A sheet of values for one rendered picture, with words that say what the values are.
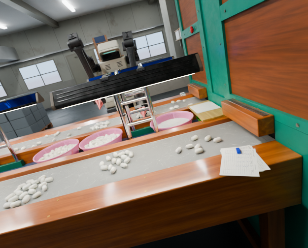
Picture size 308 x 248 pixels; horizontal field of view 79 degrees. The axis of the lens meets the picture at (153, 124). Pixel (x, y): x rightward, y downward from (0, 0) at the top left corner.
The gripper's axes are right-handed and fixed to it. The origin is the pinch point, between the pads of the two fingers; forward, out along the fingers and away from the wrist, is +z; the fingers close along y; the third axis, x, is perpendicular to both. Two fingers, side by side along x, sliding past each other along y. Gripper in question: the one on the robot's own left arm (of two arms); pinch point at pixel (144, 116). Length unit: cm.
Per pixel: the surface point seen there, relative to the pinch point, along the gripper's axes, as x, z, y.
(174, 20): 287, -581, 181
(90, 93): -58, 23, -16
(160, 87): 337, -328, 59
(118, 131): -9.3, 12.1, -17.9
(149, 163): -37, 49, -1
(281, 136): -50, 57, 45
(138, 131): -3.8, 13.1, -5.7
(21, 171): -26, 32, -67
